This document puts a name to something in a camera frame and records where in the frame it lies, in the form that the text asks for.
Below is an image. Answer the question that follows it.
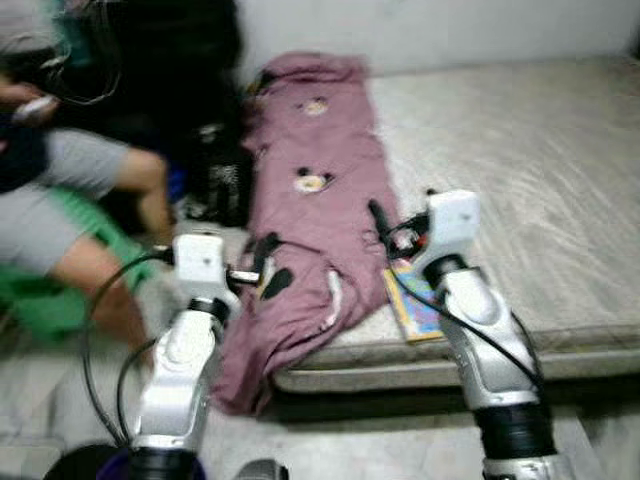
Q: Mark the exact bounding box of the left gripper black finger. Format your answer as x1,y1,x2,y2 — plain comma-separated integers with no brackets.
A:
252,233,282,281

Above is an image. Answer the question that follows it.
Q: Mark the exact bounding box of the colourful children's book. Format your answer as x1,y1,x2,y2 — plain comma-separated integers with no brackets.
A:
383,258,446,343

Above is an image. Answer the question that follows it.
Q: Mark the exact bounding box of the mauve cartoon print blanket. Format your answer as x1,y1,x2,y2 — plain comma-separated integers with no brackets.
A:
210,52,401,416

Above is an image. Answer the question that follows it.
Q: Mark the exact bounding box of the black bag white print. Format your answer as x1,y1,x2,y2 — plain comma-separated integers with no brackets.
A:
195,125,251,226

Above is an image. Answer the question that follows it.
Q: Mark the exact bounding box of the white quilted mattress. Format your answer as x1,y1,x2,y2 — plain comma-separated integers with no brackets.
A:
275,55,640,393

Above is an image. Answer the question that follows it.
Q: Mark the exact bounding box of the silver robot left leg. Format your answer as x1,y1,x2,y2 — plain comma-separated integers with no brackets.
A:
235,458,289,480

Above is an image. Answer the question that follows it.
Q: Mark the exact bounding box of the green plastic stool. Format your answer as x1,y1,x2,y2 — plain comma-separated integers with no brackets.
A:
0,190,151,341

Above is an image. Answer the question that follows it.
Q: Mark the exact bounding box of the large black bag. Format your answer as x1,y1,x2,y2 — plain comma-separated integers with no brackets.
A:
55,0,246,201

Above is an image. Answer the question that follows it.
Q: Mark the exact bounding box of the purple plastic bucket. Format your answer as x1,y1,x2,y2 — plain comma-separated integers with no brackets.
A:
45,443,206,480

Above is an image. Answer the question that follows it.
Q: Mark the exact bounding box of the white handheld controller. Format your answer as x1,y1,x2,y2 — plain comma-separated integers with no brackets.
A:
15,95,61,123

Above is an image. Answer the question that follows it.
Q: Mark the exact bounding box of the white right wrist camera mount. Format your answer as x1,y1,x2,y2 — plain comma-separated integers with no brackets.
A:
412,190,479,276

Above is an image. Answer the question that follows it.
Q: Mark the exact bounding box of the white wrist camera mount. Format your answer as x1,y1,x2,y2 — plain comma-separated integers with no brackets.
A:
172,233,241,311
412,190,479,276

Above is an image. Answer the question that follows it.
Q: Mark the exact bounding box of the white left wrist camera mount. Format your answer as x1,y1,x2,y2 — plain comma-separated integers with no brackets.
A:
172,233,241,311

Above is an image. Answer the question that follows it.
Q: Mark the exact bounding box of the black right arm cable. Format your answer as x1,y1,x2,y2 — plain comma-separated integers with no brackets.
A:
383,248,546,391

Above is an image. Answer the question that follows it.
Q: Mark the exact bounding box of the long black left arm cable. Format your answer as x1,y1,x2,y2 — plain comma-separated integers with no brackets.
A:
82,250,176,448

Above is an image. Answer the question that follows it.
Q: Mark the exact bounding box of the short black left arm cable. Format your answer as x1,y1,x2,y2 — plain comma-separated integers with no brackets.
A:
114,338,161,448

